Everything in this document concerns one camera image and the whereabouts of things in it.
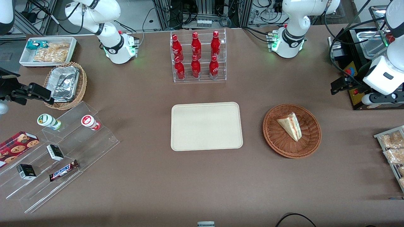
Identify clear bag of chips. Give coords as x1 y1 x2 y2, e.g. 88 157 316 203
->
33 43 70 63

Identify red cola bottle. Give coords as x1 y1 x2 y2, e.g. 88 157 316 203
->
209 55 219 79
171 34 184 61
191 55 201 79
174 56 186 80
211 31 221 58
191 32 202 60

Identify red cookie box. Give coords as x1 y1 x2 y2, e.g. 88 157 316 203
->
0 131 40 168

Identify clear bag of pastry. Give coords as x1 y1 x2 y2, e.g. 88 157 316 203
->
380 131 404 149
383 148 404 165

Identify clear acrylic stepped shelf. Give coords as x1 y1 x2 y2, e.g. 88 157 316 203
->
0 101 121 214

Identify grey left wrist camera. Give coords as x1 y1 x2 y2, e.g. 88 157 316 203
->
361 92 404 106

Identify stacked aluminium foil containers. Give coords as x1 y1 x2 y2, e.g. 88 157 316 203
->
50 65 80 102

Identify red label yogurt cup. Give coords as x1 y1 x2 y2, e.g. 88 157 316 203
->
81 115 101 131

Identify steel tray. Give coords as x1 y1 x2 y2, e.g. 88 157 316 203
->
368 5 397 48

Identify triangle sandwich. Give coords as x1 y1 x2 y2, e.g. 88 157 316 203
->
276 112 303 142

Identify clear acrylic bottle rack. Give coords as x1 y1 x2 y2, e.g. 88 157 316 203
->
170 28 227 83

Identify light tan wicker basket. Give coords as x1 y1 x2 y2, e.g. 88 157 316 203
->
43 61 87 111

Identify teal snack packet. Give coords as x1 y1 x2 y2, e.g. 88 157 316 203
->
26 41 48 50

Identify aluminium frame with cables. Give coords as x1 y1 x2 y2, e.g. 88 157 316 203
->
151 0 253 29

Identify Snickers chocolate bar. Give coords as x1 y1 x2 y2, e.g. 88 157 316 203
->
49 160 80 182

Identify steel pan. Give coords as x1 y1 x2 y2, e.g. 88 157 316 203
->
356 30 392 60

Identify brown wicker basket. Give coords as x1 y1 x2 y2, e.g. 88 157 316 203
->
263 104 322 159

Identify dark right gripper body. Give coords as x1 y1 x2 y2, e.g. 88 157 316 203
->
0 67 21 95

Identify white rectangular snack bin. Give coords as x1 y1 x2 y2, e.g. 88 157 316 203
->
19 37 77 67

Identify beige plastic tray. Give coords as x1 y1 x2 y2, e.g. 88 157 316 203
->
171 102 244 152

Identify small black carton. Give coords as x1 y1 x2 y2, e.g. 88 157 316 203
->
16 164 36 180
46 144 64 161

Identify tray of snack bags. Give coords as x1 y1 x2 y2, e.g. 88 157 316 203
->
374 125 404 193

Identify black cable loop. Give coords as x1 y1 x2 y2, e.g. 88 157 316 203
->
275 213 318 227

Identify green label yogurt cup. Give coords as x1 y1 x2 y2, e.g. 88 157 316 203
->
37 113 62 131

